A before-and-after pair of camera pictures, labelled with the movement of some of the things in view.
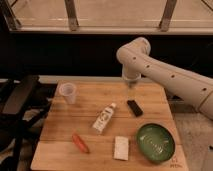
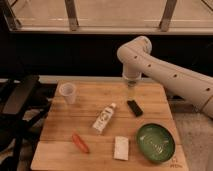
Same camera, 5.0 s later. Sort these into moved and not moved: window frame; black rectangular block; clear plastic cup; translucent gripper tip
Moved: translucent gripper tip
Not moved: window frame; clear plastic cup; black rectangular block
